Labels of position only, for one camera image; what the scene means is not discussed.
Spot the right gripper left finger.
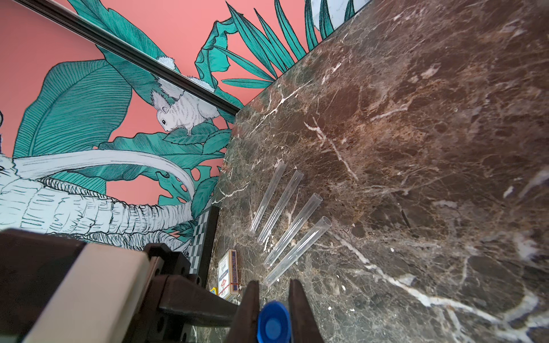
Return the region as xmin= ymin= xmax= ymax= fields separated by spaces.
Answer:
xmin=224 ymin=280 xmax=260 ymax=343

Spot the clear test tube blue stopper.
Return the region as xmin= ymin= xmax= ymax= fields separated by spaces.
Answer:
xmin=262 ymin=216 xmax=332 ymax=287
xmin=263 ymin=193 xmax=323 ymax=269
xmin=258 ymin=170 xmax=304 ymax=244

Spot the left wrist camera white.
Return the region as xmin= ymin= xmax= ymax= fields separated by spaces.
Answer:
xmin=1 ymin=229 xmax=150 ymax=342

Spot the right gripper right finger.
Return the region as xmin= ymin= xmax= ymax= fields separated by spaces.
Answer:
xmin=288 ymin=279 xmax=324 ymax=343

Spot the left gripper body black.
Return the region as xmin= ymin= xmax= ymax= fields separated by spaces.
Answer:
xmin=124 ymin=243 xmax=200 ymax=342

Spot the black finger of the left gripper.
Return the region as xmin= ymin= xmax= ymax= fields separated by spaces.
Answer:
xmin=159 ymin=275 xmax=238 ymax=327

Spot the checkerboard calibration board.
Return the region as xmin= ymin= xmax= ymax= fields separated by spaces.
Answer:
xmin=187 ymin=205 xmax=220 ymax=287

